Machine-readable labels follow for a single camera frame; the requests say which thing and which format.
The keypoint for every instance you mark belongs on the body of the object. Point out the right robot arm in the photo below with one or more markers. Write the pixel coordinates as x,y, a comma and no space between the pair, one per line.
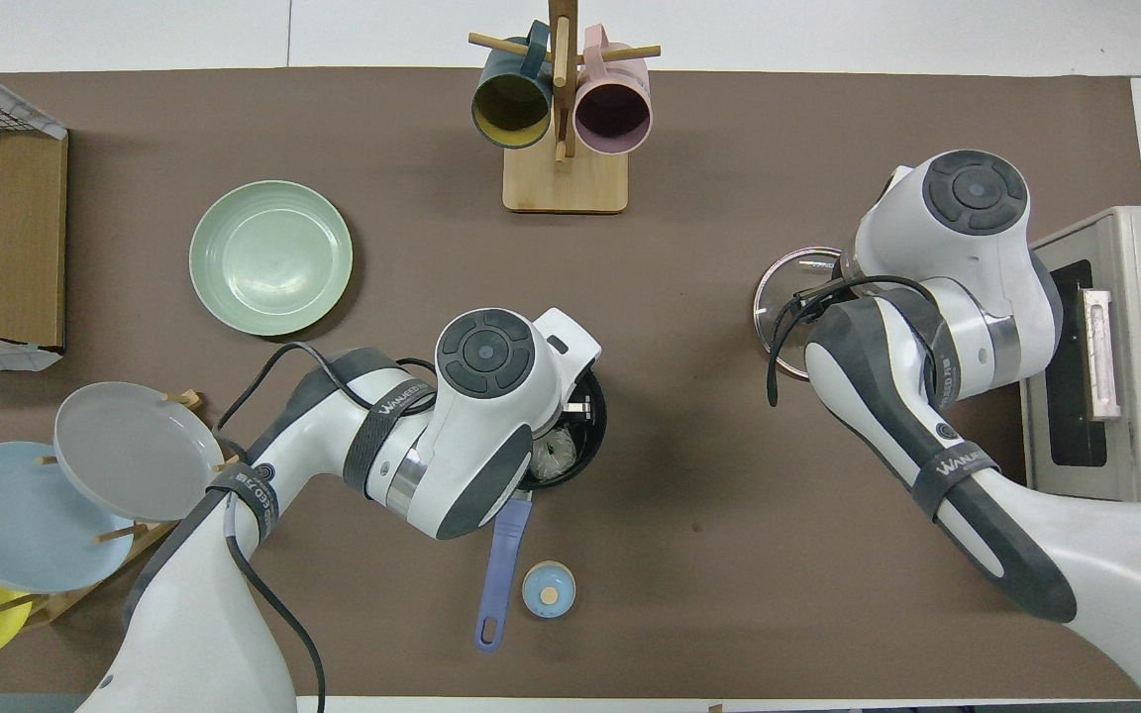
977,267

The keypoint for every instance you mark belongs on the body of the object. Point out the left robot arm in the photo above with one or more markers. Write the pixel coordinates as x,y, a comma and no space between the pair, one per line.
471,416

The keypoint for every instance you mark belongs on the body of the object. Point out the white vermicelli bundle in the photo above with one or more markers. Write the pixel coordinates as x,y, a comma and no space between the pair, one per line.
551,456

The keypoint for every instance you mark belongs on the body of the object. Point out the glass pot lid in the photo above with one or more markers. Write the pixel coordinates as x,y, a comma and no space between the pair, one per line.
783,297

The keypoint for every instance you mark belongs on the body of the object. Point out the light green plate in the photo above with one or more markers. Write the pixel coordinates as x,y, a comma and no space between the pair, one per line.
270,257

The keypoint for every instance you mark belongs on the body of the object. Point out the grey plate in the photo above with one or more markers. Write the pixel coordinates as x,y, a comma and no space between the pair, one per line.
135,451

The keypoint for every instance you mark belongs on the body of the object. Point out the light blue plate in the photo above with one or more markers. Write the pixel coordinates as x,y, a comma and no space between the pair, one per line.
21,520

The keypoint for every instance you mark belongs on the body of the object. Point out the wooden mug tree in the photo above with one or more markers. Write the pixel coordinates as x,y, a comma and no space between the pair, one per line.
565,183

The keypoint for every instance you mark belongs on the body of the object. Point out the small blue lid wooden knob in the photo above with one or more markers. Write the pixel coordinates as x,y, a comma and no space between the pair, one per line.
548,589

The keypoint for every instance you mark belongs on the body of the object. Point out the pink mug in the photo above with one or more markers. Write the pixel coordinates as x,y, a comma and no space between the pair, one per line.
612,114

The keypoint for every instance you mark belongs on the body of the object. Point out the dark green mug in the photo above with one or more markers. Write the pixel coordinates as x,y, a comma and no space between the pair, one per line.
511,104

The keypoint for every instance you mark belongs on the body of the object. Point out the wooden dish rack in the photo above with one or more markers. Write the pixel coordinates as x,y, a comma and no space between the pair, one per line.
55,602

